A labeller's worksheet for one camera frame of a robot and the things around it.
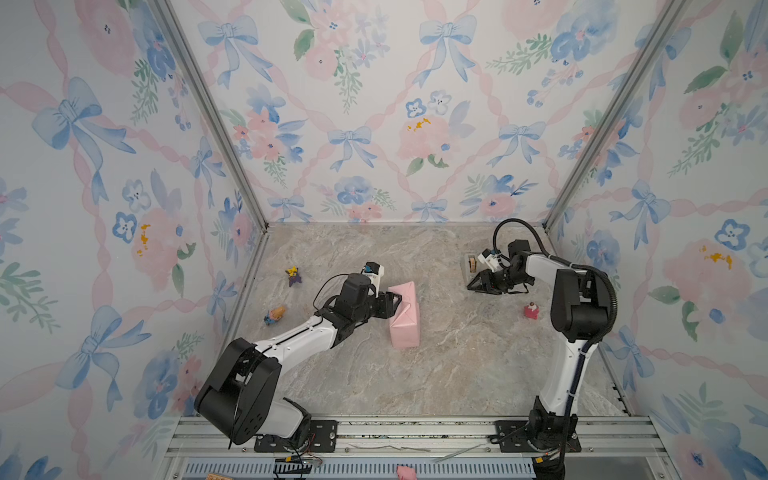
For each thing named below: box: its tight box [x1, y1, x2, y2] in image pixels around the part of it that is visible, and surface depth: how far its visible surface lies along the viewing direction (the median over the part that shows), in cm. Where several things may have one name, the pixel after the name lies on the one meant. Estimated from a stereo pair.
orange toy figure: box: [264, 306, 286, 326], surface depth 94 cm
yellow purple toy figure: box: [285, 266, 302, 287], surface depth 105 cm
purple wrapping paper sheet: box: [388, 281, 420, 350], surface depth 83 cm
